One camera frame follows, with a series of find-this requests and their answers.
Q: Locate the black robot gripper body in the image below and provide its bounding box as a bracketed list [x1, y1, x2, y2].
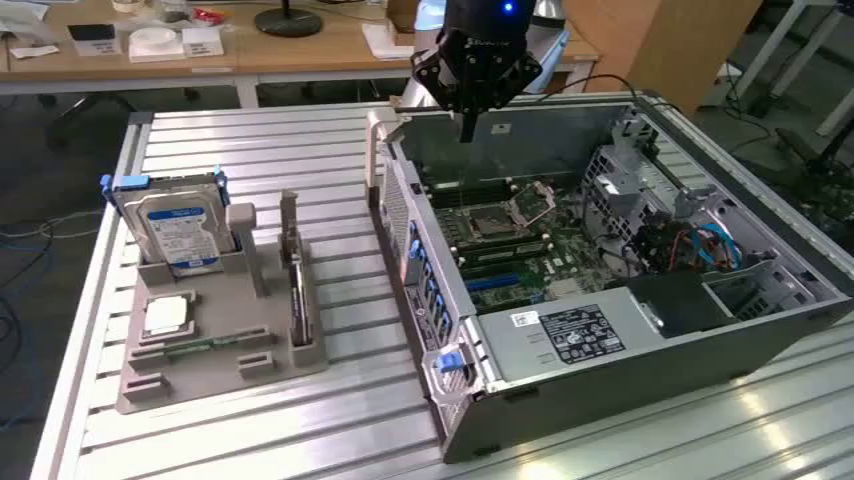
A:
[436, 0, 535, 110]

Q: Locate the graphics card with metal bracket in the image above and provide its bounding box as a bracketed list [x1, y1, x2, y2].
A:
[278, 188, 312, 349]

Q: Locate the wooden desk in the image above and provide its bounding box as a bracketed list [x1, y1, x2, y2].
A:
[0, 0, 243, 97]
[234, 0, 603, 87]

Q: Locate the wooden cabinet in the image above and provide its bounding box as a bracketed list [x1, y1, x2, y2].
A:
[585, 0, 766, 114]

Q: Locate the black round lamp base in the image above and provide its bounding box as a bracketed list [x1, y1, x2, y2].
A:
[252, 0, 326, 39]

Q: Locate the metal socket cover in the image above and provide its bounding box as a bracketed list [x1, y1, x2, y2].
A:
[509, 181, 559, 222]

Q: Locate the silver disk bay cage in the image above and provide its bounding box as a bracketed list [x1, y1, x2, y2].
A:
[578, 143, 677, 237]

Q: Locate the CPU socket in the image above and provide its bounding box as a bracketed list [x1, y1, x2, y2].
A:
[466, 204, 517, 242]

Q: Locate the small white box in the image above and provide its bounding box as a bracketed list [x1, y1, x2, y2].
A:
[180, 26, 224, 58]

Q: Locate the installed RAM stick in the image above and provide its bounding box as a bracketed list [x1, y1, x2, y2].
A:
[458, 243, 546, 267]

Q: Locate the green motherboard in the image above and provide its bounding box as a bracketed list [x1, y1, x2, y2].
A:
[412, 169, 643, 317]

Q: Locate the white box with tape roll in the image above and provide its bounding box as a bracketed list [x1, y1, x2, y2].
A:
[127, 26, 187, 64]

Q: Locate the blue expansion slot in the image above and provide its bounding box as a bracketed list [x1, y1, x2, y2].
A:
[464, 272, 523, 292]

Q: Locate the black office chair base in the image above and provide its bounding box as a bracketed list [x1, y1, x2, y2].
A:
[771, 125, 854, 222]

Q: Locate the hard disk with blue caddy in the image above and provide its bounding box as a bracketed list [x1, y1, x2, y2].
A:
[99, 167, 232, 279]

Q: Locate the black and white box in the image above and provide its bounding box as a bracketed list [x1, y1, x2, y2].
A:
[65, 23, 126, 58]

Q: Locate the grey power supply unit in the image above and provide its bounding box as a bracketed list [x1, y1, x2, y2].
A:
[475, 286, 669, 382]

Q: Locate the grey plastic parts rack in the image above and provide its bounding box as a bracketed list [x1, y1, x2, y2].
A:
[116, 188, 331, 416]

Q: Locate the white paper slip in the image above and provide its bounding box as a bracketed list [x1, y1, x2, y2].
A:
[8, 44, 61, 60]

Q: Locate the silver CPU chip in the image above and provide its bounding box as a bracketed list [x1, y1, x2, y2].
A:
[144, 296, 191, 338]

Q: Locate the grey open PC case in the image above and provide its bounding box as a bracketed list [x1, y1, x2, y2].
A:
[364, 89, 854, 464]

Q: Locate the green RAM stick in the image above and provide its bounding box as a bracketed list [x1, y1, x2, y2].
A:
[135, 333, 270, 355]

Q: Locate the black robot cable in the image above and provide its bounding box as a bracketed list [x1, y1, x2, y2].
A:
[531, 73, 643, 97]

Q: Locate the red data wire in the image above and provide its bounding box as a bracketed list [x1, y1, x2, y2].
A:
[669, 227, 690, 272]

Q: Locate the blue data wire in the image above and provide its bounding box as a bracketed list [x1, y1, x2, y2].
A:
[691, 223, 743, 272]

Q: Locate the grey floor cable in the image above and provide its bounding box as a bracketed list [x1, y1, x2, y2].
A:
[0, 213, 103, 242]

